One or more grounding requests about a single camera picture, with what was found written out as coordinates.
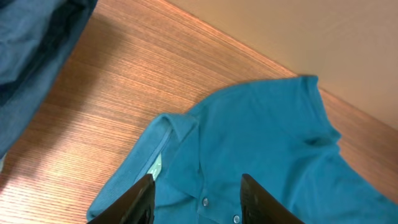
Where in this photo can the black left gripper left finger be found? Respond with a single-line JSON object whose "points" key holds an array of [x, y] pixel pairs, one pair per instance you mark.
{"points": [[135, 206]]}

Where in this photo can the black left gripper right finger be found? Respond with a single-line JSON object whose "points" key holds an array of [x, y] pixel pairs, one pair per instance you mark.
{"points": [[260, 207]]}

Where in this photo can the blue polo shirt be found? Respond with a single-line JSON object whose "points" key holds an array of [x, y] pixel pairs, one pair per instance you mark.
{"points": [[277, 131]]}

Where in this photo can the navy blue folded garment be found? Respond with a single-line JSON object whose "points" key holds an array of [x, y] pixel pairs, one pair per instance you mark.
{"points": [[37, 37]]}

